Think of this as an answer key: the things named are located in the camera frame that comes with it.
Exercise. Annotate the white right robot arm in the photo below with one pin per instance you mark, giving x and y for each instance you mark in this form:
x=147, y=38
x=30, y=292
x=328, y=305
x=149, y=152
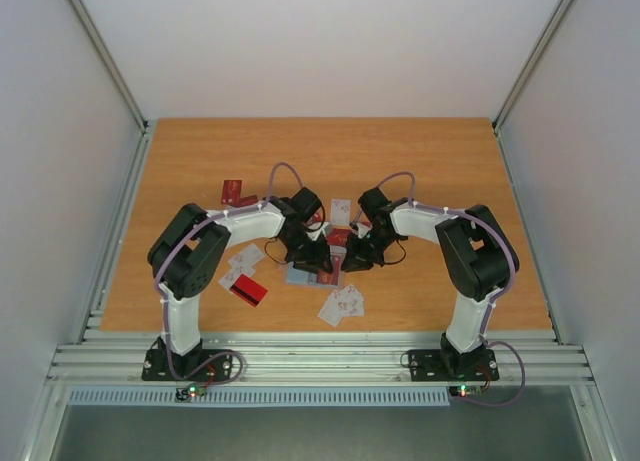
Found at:
x=480, y=261

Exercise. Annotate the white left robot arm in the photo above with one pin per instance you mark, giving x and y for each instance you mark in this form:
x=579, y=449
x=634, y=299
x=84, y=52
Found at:
x=186, y=255

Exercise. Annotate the white card under arm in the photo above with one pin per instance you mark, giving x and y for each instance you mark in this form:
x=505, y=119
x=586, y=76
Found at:
x=242, y=263

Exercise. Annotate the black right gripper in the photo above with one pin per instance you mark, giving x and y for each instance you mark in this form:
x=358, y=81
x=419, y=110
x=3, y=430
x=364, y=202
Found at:
x=358, y=254

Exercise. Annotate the white card pile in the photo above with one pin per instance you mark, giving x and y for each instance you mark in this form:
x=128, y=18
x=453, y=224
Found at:
x=340, y=304

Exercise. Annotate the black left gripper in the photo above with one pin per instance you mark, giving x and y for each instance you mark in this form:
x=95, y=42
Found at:
x=316, y=259

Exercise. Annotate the white blossom card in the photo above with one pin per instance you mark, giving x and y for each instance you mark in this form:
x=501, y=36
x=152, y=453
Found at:
x=340, y=212

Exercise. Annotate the red vip card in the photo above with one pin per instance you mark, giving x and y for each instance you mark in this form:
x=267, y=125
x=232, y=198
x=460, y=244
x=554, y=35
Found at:
x=332, y=278
x=338, y=237
x=231, y=194

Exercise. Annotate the pink leather card holder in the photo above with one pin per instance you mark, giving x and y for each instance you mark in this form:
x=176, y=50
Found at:
x=298, y=277

